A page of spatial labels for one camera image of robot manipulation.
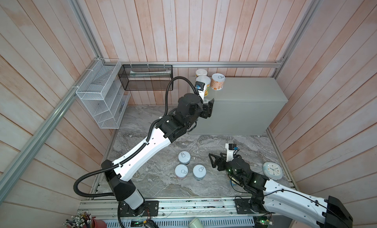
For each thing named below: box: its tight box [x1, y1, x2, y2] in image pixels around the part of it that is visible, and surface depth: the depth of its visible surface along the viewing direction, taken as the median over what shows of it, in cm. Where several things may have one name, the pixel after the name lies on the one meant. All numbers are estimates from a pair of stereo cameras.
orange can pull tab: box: [210, 73, 226, 91], surface depth 80 cm
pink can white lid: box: [174, 163, 189, 181], surface depth 82 cm
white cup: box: [188, 217, 205, 228], surface depth 65 cm
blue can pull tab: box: [192, 164, 207, 178], surface depth 82 cm
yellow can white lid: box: [195, 68, 208, 78], surface depth 80 cm
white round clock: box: [262, 161, 284, 180], surface depth 85 cm
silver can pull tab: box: [177, 150, 191, 166], surface depth 87 cm
